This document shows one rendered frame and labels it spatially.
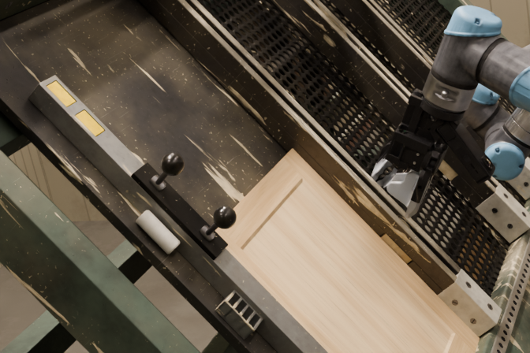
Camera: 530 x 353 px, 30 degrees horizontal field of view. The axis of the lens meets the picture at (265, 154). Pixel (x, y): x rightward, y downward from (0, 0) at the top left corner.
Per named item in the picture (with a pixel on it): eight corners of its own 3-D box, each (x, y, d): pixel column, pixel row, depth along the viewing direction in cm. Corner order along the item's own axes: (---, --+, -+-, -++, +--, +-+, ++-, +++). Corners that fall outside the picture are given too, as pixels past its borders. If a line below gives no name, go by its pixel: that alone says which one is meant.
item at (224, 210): (205, 250, 169) (229, 230, 157) (189, 235, 169) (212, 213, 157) (219, 236, 170) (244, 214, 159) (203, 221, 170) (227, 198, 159)
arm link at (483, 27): (491, 29, 141) (444, 3, 145) (464, 96, 146) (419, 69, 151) (518, 24, 147) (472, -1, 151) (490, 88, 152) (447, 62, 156)
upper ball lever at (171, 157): (155, 201, 169) (176, 176, 157) (139, 184, 169) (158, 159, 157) (170, 187, 170) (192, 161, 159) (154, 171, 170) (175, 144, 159)
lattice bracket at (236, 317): (244, 339, 166) (254, 331, 164) (214, 310, 166) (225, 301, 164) (252, 327, 169) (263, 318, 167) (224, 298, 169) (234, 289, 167)
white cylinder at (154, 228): (132, 224, 166) (166, 258, 166) (141, 213, 164) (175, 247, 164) (140, 216, 169) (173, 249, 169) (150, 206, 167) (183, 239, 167)
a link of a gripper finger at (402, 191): (381, 205, 164) (398, 158, 160) (413, 220, 163) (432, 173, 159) (375, 213, 162) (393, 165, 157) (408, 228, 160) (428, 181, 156)
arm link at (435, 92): (481, 79, 154) (471, 96, 147) (470, 105, 156) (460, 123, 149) (436, 61, 156) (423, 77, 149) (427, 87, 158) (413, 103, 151)
